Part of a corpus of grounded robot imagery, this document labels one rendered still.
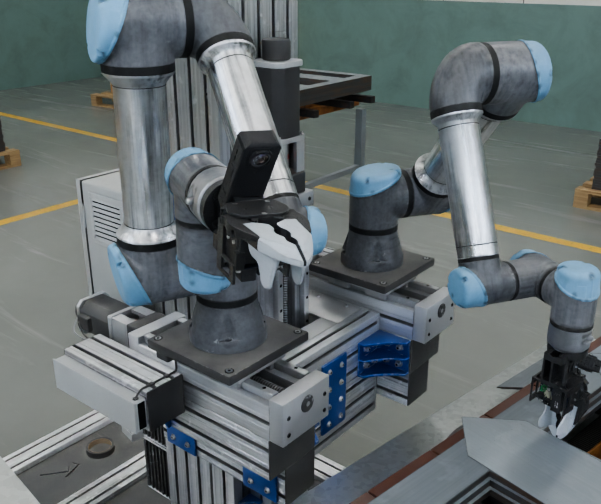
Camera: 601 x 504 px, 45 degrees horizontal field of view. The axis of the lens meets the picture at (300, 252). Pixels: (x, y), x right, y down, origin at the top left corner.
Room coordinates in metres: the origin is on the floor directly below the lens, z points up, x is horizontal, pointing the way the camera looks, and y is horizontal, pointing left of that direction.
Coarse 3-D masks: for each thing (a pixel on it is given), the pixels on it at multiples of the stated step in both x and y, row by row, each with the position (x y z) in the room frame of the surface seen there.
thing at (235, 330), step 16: (208, 304) 1.21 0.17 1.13; (224, 304) 1.20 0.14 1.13; (240, 304) 1.21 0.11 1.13; (256, 304) 1.24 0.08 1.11; (192, 320) 1.24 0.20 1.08; (208, 320) 1.20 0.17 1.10; (224, 320) 1.20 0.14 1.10; (240, 320) 1.20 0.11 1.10; (256, 320) 1.22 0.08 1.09; (192, 336) 1.22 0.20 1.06; (208, 336) 1.19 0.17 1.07; (224, 336) 1.20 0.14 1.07; (240, 336) 1.19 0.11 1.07; (256, 336) 1.21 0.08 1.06; (208, 352) 1.19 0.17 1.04; (224, 352) 1.18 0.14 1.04; (240, 352) 1.19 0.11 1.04
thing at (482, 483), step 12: (600, 396) 1.35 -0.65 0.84; (588, 408) 1.32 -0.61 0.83; (480, 480) 1.07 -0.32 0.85; (492, 480) 1.07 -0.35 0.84; (504, 480) 1.06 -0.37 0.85; (468, 492) 1.04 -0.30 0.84; (480, 492) 1.06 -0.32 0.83; (492, 492) 1.06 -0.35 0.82; (504, 492) 1.05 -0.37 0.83; (516, 492) 1.04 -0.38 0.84
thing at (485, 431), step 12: (480, 420) 1.24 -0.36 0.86; (492, 420) 1.24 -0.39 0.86; (504, 420) 1.24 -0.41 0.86; (516, 420) 1.24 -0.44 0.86; (468, 432) 1.20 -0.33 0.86; (480, 432) 1.20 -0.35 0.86; (492, 432) 1.20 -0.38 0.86; (504, 432) 1.20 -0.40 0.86; (468, 444) 1.16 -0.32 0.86; (480, 444) 1.16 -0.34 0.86
